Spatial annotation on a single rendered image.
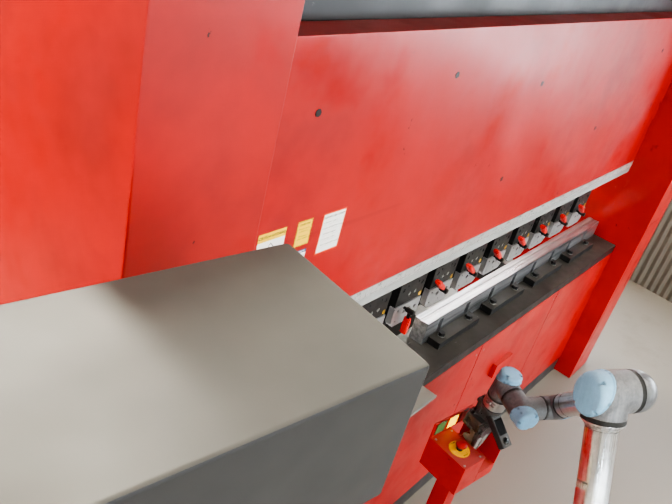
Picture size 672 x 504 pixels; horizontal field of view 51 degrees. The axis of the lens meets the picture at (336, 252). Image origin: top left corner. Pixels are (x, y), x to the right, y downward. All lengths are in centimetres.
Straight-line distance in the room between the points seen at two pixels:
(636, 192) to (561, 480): 151
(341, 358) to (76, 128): 48
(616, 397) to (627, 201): 219
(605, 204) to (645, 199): 21
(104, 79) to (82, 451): 48
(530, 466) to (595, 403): 184
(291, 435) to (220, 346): 11
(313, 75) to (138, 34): 62
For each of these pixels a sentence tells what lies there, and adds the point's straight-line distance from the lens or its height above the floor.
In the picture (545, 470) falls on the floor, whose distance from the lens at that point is 379.
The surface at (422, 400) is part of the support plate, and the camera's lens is 222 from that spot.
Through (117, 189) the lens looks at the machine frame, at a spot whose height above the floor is 195.
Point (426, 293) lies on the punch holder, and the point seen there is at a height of 116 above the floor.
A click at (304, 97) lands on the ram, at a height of 194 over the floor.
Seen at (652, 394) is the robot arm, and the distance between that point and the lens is 203.
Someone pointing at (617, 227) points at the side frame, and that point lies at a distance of 407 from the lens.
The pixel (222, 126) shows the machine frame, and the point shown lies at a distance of 96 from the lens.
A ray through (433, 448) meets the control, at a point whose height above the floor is 75.
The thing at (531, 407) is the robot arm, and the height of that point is 106.
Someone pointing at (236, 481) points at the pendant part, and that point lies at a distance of 63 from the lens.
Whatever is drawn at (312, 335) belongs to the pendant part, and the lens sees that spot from 73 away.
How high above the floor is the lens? 238
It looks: 30 degrees down
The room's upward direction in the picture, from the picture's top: 15 degrees clockwise
